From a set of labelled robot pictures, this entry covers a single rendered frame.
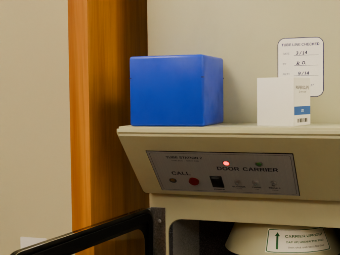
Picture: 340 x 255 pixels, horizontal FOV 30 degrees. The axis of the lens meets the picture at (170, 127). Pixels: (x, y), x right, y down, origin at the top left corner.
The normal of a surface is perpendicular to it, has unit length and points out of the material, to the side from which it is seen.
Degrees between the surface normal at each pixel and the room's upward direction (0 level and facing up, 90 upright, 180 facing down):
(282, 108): 90
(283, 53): 90
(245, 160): 135
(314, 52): 90
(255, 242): 66
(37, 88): 90
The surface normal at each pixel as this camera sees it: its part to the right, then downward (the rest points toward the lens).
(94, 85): 0.94, 0.00
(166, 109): -0.33, 0.05
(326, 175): -0.22, 0.74
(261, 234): -0.50, -0.36
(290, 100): -0.58, 0.05
